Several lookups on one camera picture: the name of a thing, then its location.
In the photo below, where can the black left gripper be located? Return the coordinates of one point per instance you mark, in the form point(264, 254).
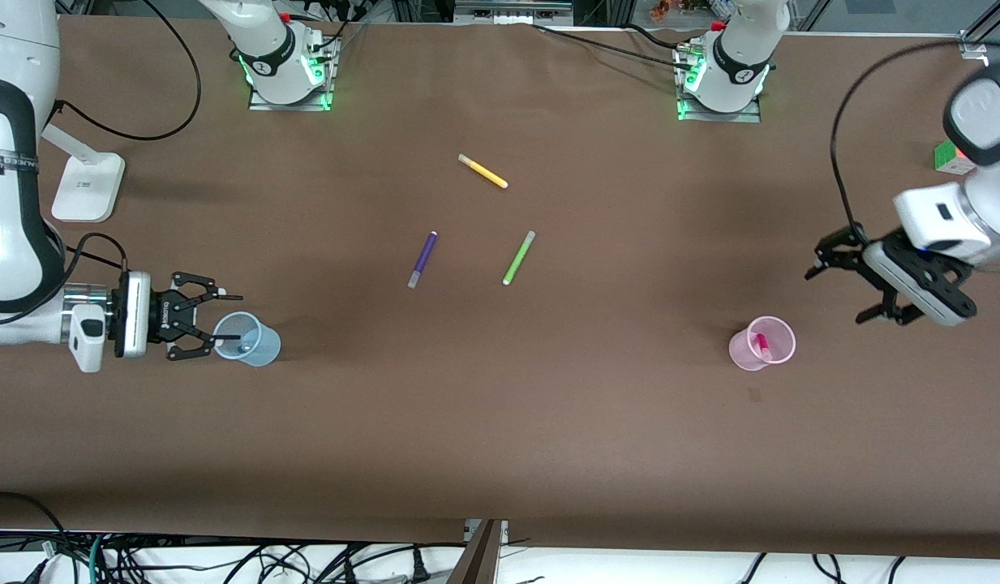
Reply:
point(850, 253)

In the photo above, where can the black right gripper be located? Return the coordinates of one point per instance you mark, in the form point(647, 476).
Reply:
point(162, 315)

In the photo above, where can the pink marker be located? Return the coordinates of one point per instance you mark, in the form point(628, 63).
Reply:
point(763, 347)

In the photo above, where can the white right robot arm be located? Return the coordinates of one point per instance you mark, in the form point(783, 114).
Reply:
point(13, 203)

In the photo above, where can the blue plastic cup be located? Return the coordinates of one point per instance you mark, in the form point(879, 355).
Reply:
point(252, 345)

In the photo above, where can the pink plastic cup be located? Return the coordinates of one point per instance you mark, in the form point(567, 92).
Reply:
point(747, 353)

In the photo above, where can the colourful puzzle cube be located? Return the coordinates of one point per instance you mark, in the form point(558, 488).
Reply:
point(952, 158)

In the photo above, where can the purple marker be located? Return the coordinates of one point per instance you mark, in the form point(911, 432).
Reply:
point(423, 258)

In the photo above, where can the yellow marker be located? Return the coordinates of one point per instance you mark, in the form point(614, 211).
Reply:
point(483, 171)

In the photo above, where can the green marker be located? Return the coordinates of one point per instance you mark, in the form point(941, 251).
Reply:
point(518, 258)

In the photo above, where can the black power plug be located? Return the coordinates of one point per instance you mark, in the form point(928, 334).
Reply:
point(419, 568)

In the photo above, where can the metal table leg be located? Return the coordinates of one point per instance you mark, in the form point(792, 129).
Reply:
point(477, 556)

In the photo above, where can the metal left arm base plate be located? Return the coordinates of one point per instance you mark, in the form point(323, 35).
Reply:
point(688, 109)

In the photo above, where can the aluminium frame rail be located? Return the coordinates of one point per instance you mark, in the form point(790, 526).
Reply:
point(512, 10)

